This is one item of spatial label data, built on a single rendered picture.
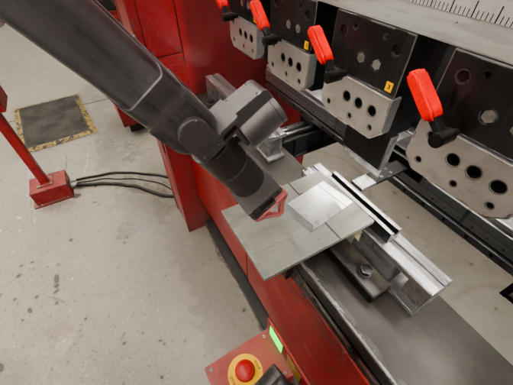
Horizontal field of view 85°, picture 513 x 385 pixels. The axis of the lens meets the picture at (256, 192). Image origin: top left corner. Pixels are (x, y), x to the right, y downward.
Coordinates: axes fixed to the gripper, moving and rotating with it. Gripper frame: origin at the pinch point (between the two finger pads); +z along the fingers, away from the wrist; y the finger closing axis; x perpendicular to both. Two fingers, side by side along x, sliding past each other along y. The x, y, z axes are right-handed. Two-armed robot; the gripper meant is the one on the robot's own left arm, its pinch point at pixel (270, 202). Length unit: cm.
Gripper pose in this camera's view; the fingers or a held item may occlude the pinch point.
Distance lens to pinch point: 51.7
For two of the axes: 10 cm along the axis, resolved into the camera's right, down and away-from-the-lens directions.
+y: -5.0, -6.2, 6.0
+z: 4.4, 4.1, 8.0
